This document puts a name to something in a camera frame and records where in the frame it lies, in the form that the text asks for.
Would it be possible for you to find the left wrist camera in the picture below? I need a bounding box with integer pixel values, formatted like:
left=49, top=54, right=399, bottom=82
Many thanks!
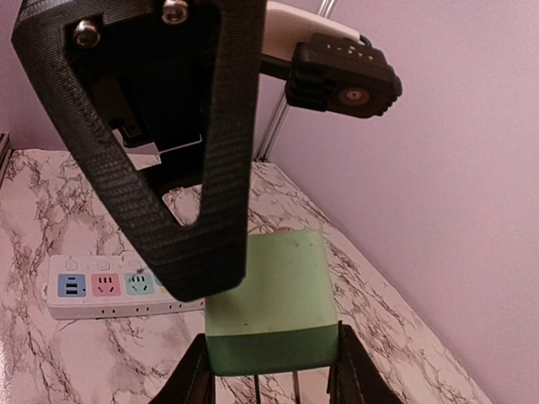
left=260, top=0, right=403, bottom=120

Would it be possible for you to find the white pastel power strip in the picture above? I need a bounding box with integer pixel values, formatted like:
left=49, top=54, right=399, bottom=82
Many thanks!
left=43, top=253, right=205, bottom=321

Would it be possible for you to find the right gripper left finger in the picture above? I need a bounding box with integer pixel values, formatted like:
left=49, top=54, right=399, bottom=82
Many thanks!
left=150, top=334, right=215, bottom=404

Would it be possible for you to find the green plug adapter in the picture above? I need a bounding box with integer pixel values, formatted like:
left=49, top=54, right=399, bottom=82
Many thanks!
left=205, top=231, right=339, bottom=377

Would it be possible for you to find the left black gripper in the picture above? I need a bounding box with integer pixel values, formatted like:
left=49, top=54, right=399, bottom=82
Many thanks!
left=12, top=1, right=266, bottom=302

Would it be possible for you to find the left aluminium frame post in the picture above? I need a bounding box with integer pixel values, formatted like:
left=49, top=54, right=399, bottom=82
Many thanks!
left=254, top=0, right=338, bottom=163

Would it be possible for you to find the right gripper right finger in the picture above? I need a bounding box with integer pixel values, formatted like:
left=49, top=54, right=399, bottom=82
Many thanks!
left=328, top=323, right=403, bottom=404

